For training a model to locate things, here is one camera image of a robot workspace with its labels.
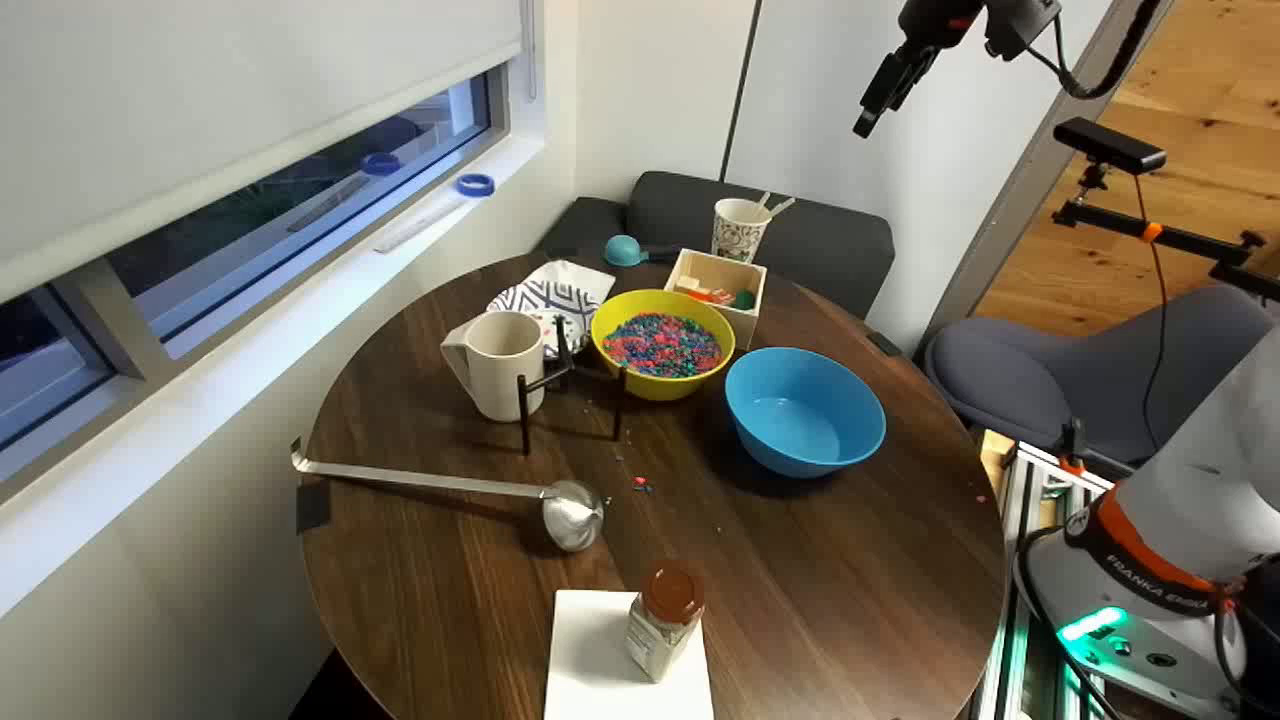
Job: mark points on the dark grey sofa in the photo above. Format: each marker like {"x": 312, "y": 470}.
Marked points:
{"x": 834, "y": 250}

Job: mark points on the yellow bowl with beads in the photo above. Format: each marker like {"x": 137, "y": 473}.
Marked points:
{"x": 662, "y": 344}

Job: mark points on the white paper sheet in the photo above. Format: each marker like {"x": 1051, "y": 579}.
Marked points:
{"x": 593, "y": 677}

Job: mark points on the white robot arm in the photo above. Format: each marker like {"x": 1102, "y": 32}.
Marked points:
{"x": 1142, "y": 584}

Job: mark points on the black camera on tripod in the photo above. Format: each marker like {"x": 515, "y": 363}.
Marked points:
{"x": 1108, "y": 146}

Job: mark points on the white roller blind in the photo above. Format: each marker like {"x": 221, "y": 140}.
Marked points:
{"x": 128, "y": 115}

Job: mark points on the light wooden box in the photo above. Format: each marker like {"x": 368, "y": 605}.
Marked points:
{"x": 725, "y": 287}

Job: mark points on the metal ladle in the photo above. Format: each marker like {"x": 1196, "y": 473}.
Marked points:
{"x": 570, "y": 511}

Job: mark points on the blue tape roll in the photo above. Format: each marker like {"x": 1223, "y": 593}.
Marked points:
{"x": 474, "y": 186}

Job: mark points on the black metal wire stand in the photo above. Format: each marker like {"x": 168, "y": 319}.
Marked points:
{"x": 565, "y": 371}

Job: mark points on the grey office chair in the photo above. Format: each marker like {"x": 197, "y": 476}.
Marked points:
{"x": 1114, "y": 395}

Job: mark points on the patterned paper cup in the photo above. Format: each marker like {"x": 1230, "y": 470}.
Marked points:
{"x": 736, "y": 225}

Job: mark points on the blue plastic bowl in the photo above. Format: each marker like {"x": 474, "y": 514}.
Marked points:
{"x": 803, "y": 414}

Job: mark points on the patterned white plate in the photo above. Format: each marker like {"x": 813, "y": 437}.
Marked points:
{"x": 561, "y": 299}

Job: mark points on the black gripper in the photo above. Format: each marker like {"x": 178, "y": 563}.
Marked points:
{"x": 930, "y": 25}

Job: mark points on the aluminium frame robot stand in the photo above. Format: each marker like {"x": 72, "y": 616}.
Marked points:
{"x": 1031, "y": 672}

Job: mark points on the spice jar brown lid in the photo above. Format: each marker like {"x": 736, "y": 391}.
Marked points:
{"x": 662, "y": 616}

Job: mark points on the small teal ball toy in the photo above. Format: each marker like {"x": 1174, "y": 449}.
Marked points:
{"x": 623, "y": 250}

